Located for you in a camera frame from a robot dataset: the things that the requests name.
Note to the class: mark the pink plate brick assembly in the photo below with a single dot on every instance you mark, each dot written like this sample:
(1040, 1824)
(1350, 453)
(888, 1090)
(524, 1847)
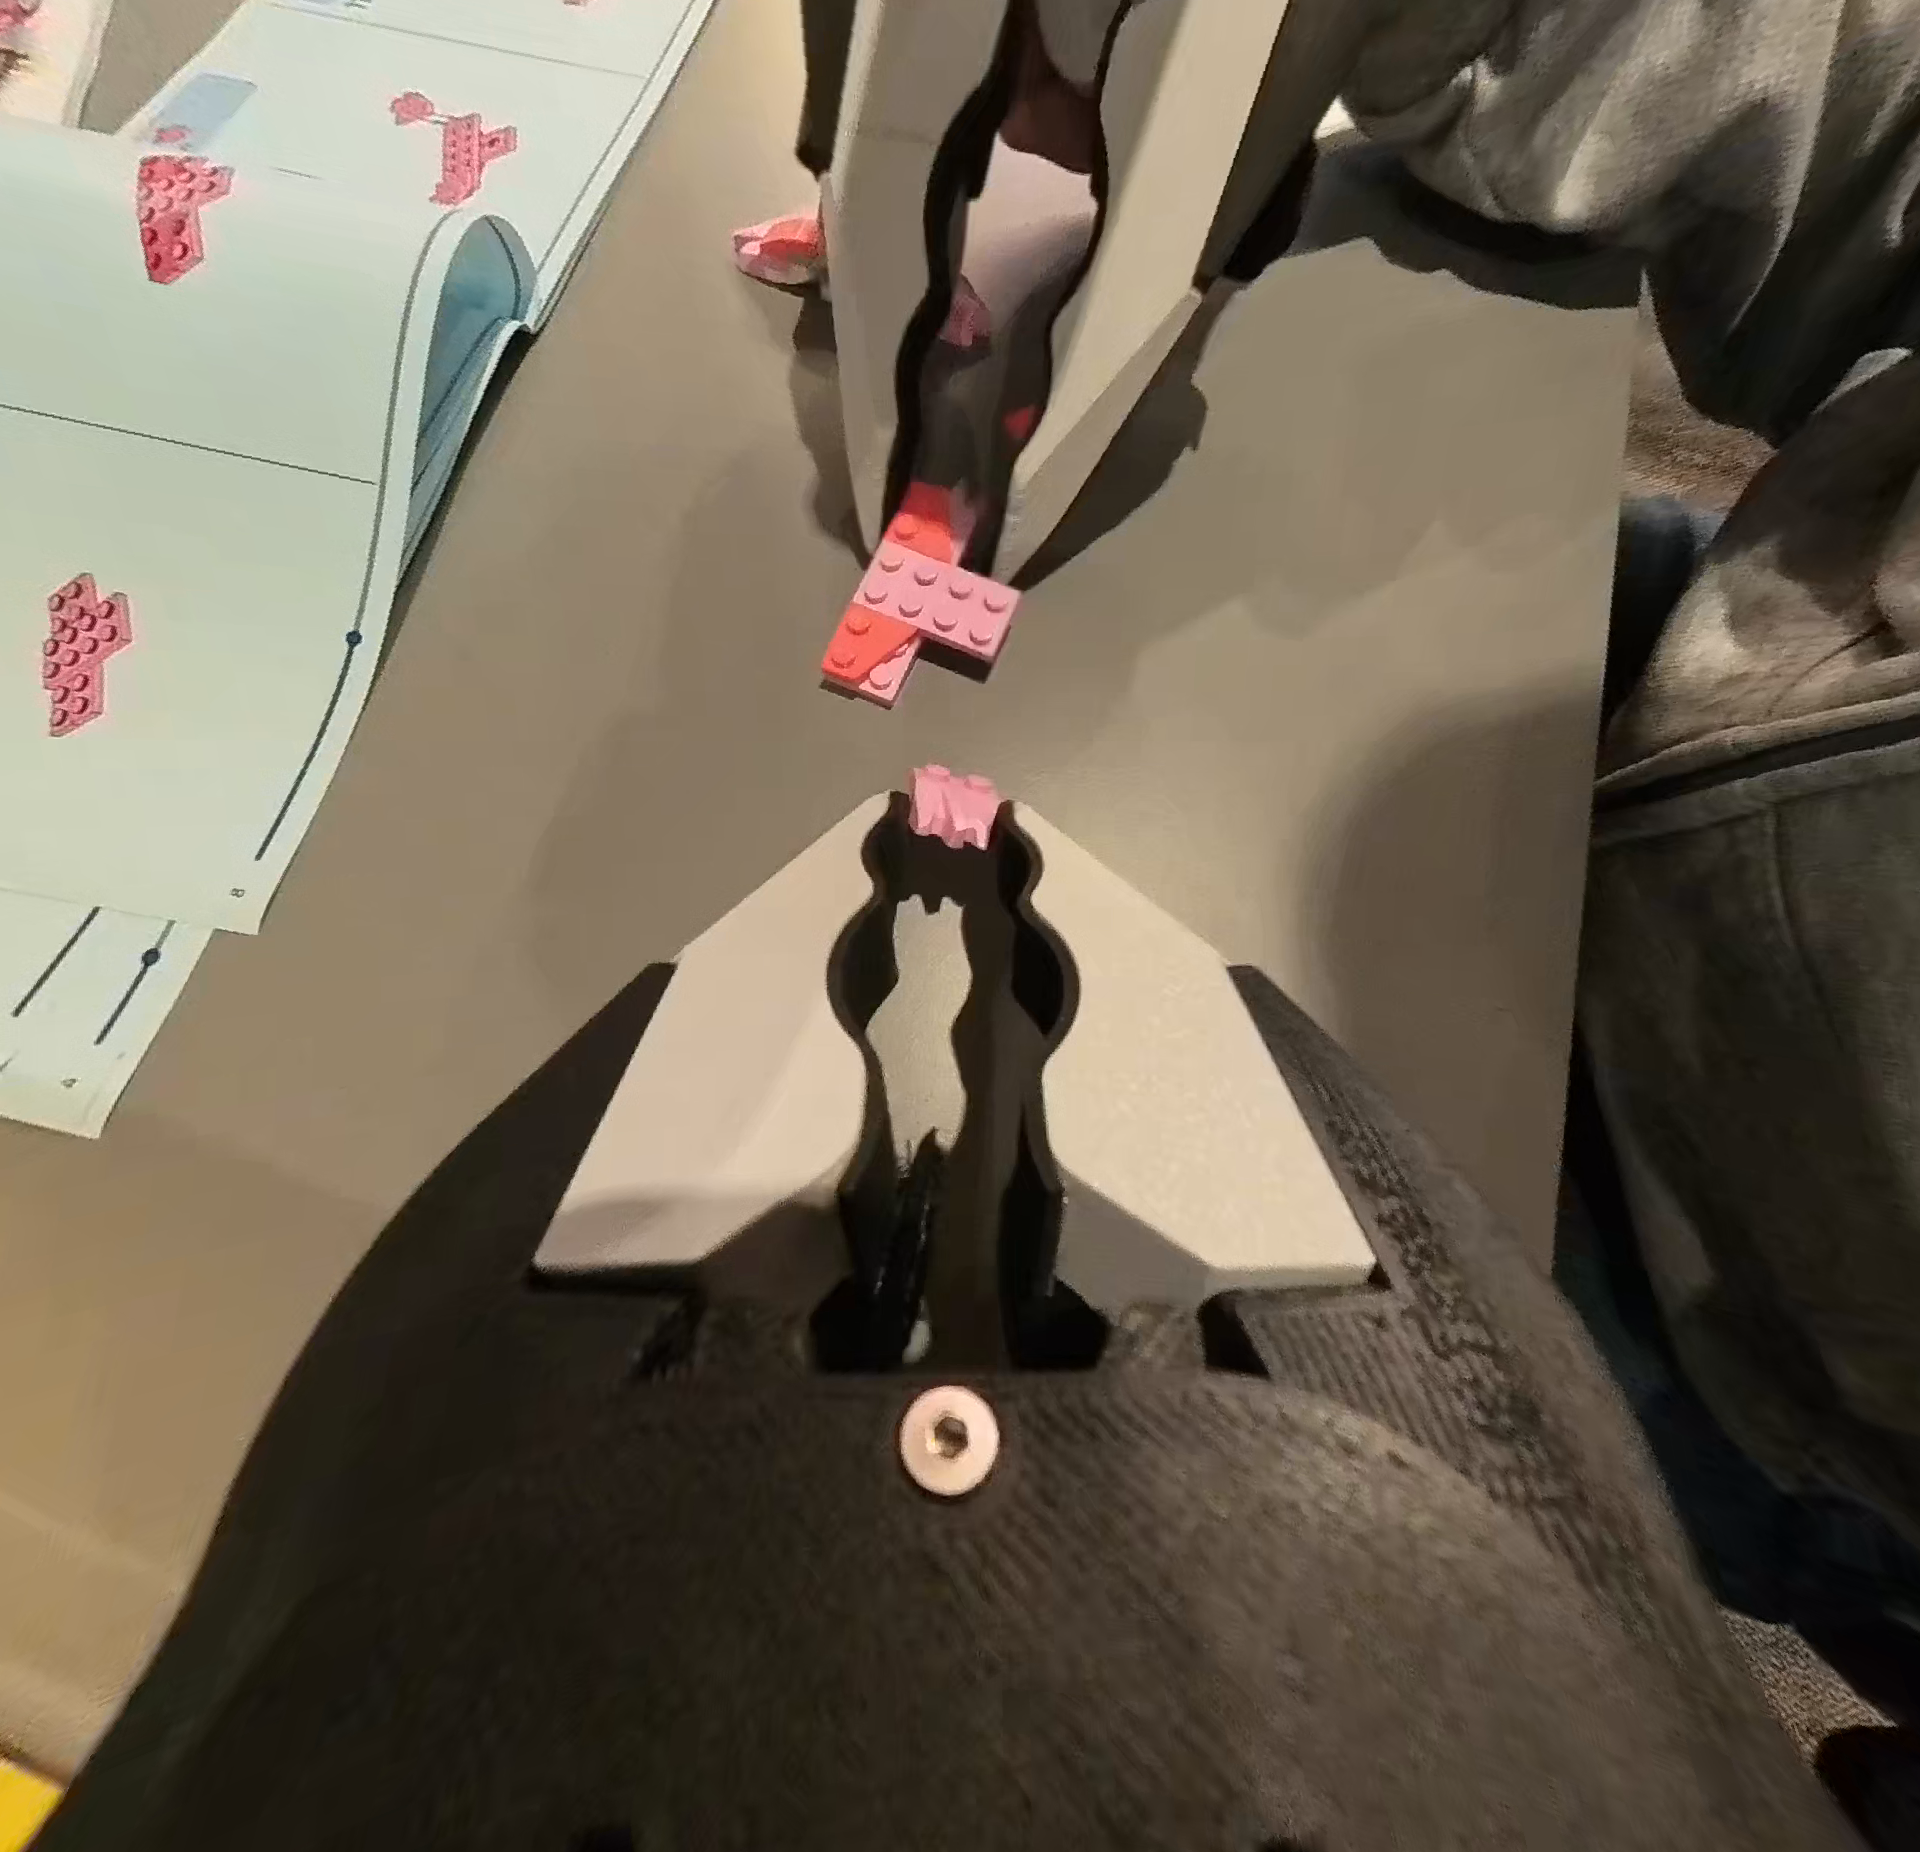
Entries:
(931, 591)

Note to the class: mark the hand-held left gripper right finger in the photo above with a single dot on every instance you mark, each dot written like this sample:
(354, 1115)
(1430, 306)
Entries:
(1201, 1134)

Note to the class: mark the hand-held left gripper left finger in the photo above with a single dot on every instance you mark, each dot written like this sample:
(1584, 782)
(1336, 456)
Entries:
(704, 1115)

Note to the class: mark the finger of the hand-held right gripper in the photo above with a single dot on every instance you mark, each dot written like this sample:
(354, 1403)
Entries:
(887, 157)
(1182, 125)

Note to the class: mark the person's right forearm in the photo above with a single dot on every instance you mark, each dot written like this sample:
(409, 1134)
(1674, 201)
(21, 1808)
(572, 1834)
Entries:
(1578, 110)

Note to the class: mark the open instruction booklet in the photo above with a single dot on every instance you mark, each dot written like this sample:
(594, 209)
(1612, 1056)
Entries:
(226, 384)

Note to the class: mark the pink red grey brick model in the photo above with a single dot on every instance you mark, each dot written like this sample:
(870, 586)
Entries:
(784, 249)

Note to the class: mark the small pink brick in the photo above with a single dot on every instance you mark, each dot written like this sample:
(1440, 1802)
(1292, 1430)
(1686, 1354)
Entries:
(953, 807)

